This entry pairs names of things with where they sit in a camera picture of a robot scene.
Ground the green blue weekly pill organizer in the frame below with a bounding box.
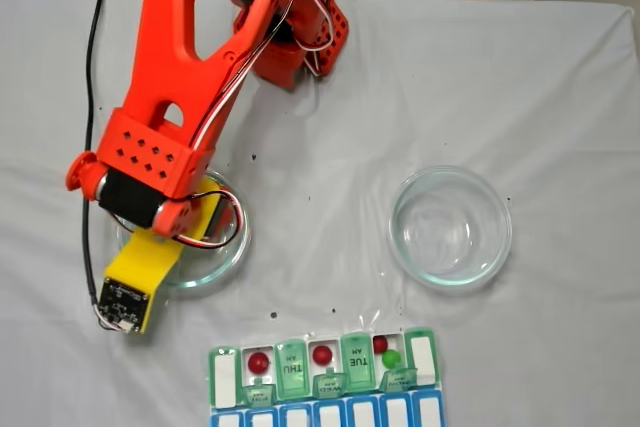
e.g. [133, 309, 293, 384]
[206, 325, 447, 427]

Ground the round clear glass bowl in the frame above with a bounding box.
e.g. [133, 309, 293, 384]
[388, 164, 514, 291]
[116, 166, 251, 291]

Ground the white tablecloth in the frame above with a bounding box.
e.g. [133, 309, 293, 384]
[0, 0, 632, 427]

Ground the white red servo wire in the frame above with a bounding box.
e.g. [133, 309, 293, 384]
[172, 189, 250, 249]

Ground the black camera cable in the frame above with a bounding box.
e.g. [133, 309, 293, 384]
[81, 0, 107, 309]

